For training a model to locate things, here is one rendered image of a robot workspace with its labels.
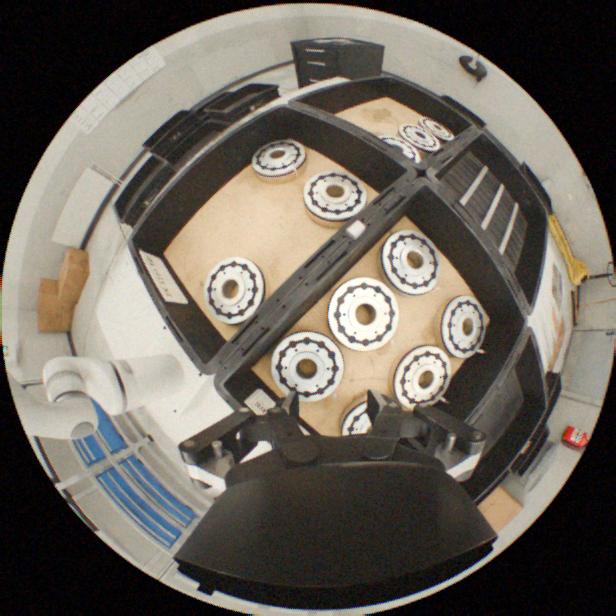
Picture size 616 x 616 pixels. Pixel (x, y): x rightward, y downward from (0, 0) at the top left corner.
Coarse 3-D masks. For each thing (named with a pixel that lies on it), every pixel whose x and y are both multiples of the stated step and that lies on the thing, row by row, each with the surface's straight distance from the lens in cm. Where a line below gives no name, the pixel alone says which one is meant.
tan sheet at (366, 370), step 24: (384, 240) 36; (360, 264) 34; (336, 288) 32; (456, 288) 40; (312, 312) 32; (360, 312) 32; (408, 312) 35; (432, 312) 37; (408, 336) 35; (432, 336) 37; (264, 360) 34; (312, 360) 33; (360, 360) 33; (384, 360) 34; (456, 360) 40; (360, 384) 34; (384, 384) 35; (312, 408) 35; (336, 408) 35; (408, 408) 38; (336, 432) 37
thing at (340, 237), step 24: (216, 144) 41; (192, 168) 40; (408, 168) 33; (168, 192) 40; (384, 192) 28; (144, 216) 42; (360, 216) 25; (336, 240) 24; (312, 264) 23; (288, 288) 23; (168, 312) 30; (264, 312) 23; (240, 336) 25; (192, 360) 28; (216, 360) 26
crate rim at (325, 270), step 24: (408, 192) 30; (432, 192) 32; (384, 216) 26; (456, 216) 32; (360, 240) 24; (480, 240) 33; (336, 264) 23; (312, 288) 22; (288, 312) 22; (264, 336) 23; (240, 360) 24; (504, 360) 36; (216, 384) 27; (240, 408) 26; (480, 408) 34
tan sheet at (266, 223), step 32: (320, 160) 44; (224, 192) 45; (256, 192) 42; (288, 192) 40; (192, 224) 45; (224, 224) 41; (256, 224) 38; (288, 224) 36; (192, 256) 42; (224, 256) 38; (256, 256) 35; (288, 256) 34; (192, 288) 40
